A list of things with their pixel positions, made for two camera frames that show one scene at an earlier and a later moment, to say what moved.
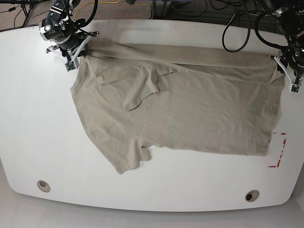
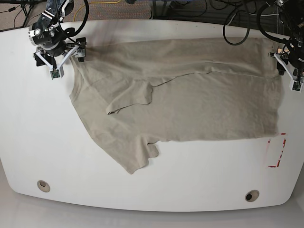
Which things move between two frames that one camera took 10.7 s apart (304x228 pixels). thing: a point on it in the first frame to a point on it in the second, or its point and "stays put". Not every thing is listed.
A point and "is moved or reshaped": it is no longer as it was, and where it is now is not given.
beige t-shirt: (131, 95) is moved or reshaped
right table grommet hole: (252, 195) stays put
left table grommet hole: (43, 186) stays put
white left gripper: (72, 64) to (80, 48)
